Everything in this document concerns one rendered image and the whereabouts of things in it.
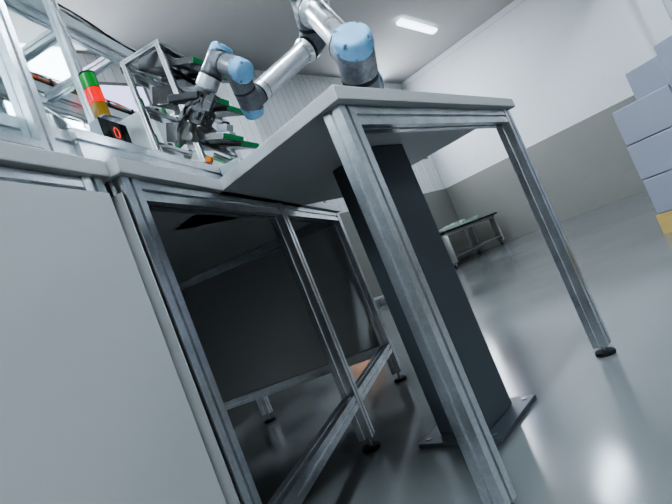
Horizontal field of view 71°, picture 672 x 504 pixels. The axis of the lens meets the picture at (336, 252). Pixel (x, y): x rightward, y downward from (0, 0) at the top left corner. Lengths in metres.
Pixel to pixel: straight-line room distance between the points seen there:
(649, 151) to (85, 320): 3.52
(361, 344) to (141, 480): 1.67
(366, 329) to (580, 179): 8.22
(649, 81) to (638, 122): 0.46
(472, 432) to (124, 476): 0.58
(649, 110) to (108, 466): 3.56
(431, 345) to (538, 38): 9.74
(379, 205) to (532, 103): 9.53
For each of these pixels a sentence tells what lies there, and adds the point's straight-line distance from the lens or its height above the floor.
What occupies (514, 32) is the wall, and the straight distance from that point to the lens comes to 10.64.
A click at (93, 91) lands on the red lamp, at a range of 1.70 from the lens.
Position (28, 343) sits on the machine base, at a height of 0.59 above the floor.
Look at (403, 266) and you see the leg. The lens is 0.88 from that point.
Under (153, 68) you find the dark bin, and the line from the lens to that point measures 2.16.
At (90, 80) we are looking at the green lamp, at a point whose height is 1.38.
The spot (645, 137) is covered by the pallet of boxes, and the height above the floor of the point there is 0.64.
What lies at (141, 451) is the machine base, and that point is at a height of 0.41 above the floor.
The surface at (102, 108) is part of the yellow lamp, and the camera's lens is 1.67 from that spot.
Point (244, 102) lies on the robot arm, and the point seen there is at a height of 1.19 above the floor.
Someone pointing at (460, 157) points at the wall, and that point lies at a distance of 10.92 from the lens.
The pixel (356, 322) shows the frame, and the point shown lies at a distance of 2.27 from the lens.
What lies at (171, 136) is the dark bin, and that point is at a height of 1.31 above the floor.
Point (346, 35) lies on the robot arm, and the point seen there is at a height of 1.16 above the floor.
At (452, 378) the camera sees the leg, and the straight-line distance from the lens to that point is 0.91.
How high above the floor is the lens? 0.52
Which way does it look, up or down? 4 degrees up
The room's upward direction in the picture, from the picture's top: 22 degrees counter-clockwise
